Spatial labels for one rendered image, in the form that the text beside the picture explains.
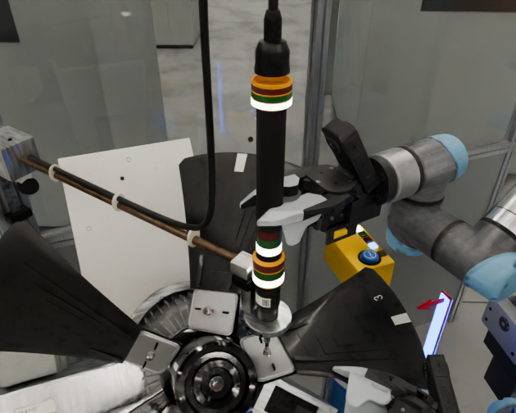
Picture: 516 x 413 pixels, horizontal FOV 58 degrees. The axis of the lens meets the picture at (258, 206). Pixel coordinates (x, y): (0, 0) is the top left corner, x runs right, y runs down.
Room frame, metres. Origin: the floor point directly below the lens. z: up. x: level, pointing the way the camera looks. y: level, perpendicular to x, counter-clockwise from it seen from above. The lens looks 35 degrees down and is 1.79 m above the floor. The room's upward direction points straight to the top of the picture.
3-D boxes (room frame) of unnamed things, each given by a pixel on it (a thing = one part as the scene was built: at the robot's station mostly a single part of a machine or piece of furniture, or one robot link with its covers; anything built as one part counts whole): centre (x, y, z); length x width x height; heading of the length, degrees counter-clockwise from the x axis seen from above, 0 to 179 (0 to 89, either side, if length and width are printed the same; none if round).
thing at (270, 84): (0.47, -0.01, 1.62); 0.04 x 0.04 x 0.03
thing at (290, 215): (0.46, -0.04, 1.45); 0.09 x 0.03 x 0.06; 129
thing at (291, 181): (0.50, -0.02, 1.45); 0.09 x 0.03 x 0.06; 112
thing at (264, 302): (0.47, -0.01, 1.47); 0.04 x 0.04 x 0.46
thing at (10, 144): (0.83, 0.50, 1.36); 0.10 x 0.07 x 0.08; 56
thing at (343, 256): (0.87, -0.25, 1.02); 0.16 x 0.10 x 0.11; 21
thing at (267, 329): (0.48, -0.01, 1.31); 0.09 x 0.07 x 0.10; 56
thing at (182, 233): (0.64, 0.24, 1.36); 0.54 x 0.01 x 0.01; 56
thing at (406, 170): (0.58, -0.19, 1.45); 0.08 x 0.05 x 0.08; 31
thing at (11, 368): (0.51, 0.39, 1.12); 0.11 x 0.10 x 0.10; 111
